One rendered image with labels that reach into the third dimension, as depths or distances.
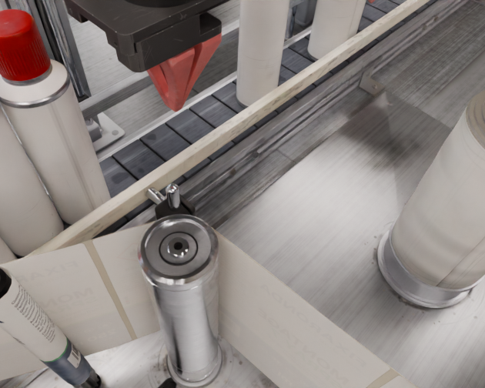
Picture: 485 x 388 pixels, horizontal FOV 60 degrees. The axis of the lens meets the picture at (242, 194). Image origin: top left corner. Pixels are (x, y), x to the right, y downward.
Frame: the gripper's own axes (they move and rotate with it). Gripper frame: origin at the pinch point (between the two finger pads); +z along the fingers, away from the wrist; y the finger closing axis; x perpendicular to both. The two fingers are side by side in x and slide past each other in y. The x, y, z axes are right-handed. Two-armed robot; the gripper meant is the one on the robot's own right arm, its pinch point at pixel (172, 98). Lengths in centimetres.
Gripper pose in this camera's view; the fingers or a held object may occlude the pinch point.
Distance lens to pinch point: 34.6
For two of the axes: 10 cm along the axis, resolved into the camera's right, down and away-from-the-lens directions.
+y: 7.0, -5.5, 4.6
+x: -7.1, -5.8, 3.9
